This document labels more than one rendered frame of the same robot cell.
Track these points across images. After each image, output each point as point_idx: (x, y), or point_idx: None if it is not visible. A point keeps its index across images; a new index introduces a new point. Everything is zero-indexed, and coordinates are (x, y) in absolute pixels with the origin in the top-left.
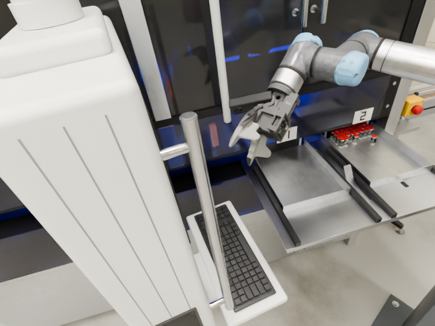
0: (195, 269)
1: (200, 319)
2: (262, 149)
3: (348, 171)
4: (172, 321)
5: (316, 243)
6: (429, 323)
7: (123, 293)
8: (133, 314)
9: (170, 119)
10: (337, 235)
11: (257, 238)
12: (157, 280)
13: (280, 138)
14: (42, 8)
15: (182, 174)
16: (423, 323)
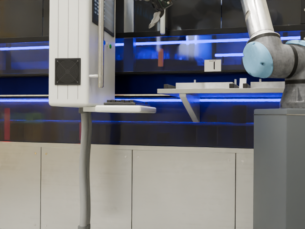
0: (87, 25)
1: (81, 75)
2: (157, 18)
3: (243, 82)
4: (67, 59)
5: (180, 91)
6: (255, 176)
7: (56, 19)
8: (54, 38)
9: (132, 32)
10: (196, 88)
11: (184, 190)
12: (70, 19)
13: (163, 7)
14: None
15: (134, 93)
16: (254, 181)
